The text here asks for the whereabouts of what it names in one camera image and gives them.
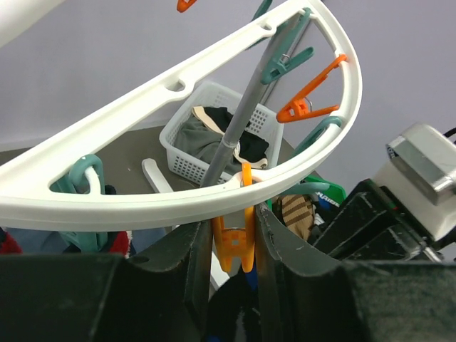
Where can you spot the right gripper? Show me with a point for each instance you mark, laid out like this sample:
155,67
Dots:
370,226

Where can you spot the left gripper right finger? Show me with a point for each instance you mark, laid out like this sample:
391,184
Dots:
304,295

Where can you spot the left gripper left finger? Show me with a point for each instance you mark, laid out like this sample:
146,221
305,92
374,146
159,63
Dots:
168,286

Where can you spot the santa sock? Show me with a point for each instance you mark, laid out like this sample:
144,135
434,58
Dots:
8,245
118,242

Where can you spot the white round clip hanger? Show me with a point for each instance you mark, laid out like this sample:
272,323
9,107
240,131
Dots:
309,137

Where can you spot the pile of socks in bin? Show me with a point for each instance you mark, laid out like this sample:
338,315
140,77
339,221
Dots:
307,216

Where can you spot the white metal drying rack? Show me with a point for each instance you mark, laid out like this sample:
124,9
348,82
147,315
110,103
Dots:
272,66

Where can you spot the orange clothespin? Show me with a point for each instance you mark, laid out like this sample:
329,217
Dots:
235,242

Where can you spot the teal clothespin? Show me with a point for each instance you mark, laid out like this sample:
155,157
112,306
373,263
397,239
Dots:
85,177

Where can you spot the blue cloth on floor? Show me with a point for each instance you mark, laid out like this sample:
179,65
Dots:
38,242

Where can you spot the black cloth in basket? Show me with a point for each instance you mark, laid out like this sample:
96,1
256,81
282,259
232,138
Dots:
252,147

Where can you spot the grey cloth in basket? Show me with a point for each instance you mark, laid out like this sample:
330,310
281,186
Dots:
195,139

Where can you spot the white plastic laundry basket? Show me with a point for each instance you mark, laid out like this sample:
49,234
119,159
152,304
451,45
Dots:
262,123

